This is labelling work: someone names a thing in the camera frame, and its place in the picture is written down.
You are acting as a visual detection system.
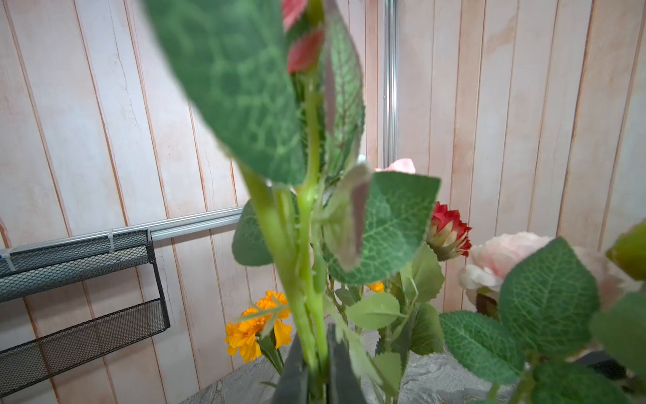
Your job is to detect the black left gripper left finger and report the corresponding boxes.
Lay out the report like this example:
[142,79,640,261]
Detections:
[271,348,308,404]

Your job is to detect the red flower stem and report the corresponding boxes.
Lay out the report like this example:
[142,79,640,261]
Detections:
[426,202,472,262]

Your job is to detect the black mesh wall basket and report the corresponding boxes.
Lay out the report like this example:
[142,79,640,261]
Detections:
[1,230,170,403]

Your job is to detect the orange marigold flower stem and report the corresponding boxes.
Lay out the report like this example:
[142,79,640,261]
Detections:
[224,291,292,375]

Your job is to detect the small pink rosebud stem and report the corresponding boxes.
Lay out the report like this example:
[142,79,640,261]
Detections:
[375,158,417,174]

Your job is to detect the light pink peony stem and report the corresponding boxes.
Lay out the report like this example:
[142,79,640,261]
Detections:
[440,223,645,403]

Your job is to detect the pink orange peony stem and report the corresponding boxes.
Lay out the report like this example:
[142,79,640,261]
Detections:
[143,1,440,403]

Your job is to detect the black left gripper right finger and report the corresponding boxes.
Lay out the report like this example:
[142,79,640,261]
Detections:
[326,324,367,404]

